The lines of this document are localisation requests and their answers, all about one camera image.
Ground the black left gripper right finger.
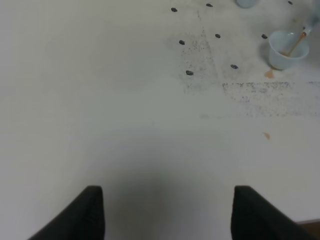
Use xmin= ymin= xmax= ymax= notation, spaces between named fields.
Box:
xmin=230 ymin=185 xmax=315 ymax=240

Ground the light blue teacup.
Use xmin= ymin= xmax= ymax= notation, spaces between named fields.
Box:
xmin=235 ymin=0 xmax=259 ymax=9
xmin=268 ymin=30 xmax=310 ymax=71

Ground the far light blue teacup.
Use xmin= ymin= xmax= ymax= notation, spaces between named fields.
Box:
xmin=235 ymin=0 xmax=259 ymax=9

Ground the near light blue teacup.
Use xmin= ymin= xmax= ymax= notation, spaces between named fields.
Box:
xmin=268 ymin=30 xmax=310 ymax=71

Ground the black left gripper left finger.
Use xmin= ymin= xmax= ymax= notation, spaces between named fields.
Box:
xmin=30 ymin=185 xmax=105 ymax=240

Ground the light blue porcelain teapot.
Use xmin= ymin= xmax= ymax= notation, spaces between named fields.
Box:
xmin=302 ymin=9 xmax=320 ymax=36

